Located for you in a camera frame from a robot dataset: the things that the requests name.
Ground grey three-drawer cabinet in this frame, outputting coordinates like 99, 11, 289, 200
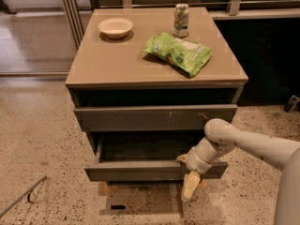
65, 7, 249, 186

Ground grey metal rod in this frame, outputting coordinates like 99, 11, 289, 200
0, 175, 47, 218

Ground grey drawer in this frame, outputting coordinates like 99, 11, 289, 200
74, 104, 237, 132
83, 136, 229, 183

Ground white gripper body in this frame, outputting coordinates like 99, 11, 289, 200
186, 147, 212, 174

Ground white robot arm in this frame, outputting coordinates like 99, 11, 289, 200
177, 118, 300, 225

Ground white paper bowl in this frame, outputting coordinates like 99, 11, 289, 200
97, 18, 133, 39

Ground green chip bag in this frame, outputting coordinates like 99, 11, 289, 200
142, 33, 213, 78

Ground black device on floor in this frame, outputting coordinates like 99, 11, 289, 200
283, 95, 300, 113

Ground grey top drawer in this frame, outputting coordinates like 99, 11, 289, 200
74, 104, 237, 132

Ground metal door frame post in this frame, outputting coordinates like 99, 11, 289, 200
62, 0, 84, 49

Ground small black floor object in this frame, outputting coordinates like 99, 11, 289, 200
111, 204, 126, 210

